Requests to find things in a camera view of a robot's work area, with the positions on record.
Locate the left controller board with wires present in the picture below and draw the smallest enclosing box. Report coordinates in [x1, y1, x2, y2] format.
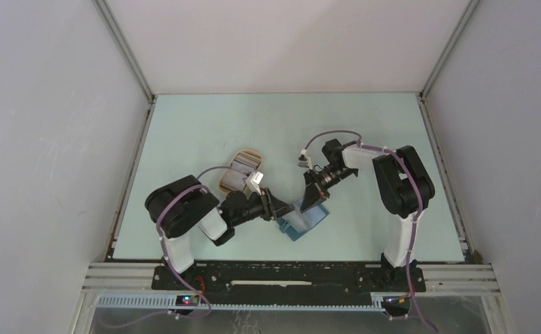
[175, 276, 206, 306]

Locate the white strip on rail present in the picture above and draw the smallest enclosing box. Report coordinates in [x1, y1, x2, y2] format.
[230, 280, 312, 287]

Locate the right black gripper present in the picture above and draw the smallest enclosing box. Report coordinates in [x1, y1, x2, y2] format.
[301, 166, 355, 213]

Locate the stack of cards in tray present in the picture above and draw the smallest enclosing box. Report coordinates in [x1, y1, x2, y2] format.
[221, 153, 261, 192]

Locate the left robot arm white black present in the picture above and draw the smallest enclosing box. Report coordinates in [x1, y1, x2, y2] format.
[145, 175, 295, 290]

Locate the aluminium frame front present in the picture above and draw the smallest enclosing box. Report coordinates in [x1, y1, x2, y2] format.
[82, 261, 500, 311]

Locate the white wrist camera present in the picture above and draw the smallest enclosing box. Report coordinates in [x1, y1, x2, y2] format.
[297, 149, 312, 169]
[244, 170, 263, 195]

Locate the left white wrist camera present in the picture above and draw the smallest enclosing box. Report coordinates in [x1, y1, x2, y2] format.
[244, 170, 263, 195]

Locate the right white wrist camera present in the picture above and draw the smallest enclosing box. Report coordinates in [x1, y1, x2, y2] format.
[297, 149, 312, 169]

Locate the beige oval card tray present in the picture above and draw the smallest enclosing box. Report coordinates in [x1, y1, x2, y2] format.
[217, 148, 264, 195]

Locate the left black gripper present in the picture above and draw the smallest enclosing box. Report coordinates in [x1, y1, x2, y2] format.
[232, 187, 295, 227]

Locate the blue leather card holder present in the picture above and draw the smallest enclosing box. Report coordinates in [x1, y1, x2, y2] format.
[276, 198, 329, 241]

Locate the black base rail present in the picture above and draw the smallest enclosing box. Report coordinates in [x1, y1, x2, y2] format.
[151, 260, 426, 306]

